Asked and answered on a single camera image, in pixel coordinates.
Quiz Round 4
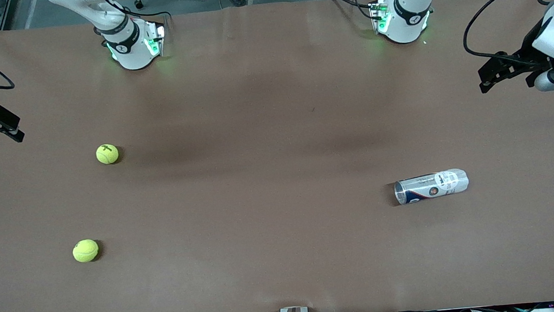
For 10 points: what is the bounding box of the yellow tennis ball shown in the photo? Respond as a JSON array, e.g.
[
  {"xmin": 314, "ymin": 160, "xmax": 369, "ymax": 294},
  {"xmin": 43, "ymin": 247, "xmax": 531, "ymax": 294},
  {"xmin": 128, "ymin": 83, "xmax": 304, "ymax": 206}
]
[
  {"xmin": 95, "ymin": 143, "xmax": 120, "ymax": 166},
  {"xmin": 71, "ymin": 238, "xmax": 100, "ymax": 264}
]

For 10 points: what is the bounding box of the clear tennis ball can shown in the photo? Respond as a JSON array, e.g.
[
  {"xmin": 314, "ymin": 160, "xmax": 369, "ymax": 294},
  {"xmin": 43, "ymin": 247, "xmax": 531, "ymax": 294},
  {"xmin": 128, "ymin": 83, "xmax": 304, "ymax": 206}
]
[{"xmin": 393, "ymin": 167, "xmax": 471, "ymax": 206}]

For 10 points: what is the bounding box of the brown table cover sheet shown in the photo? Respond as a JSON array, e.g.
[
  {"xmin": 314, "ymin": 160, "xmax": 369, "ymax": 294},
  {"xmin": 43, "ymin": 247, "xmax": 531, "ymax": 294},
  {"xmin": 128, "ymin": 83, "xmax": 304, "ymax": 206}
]
[{"xmin": 0, "ymin": 0, "xmax": 554, "ymax": 312}]

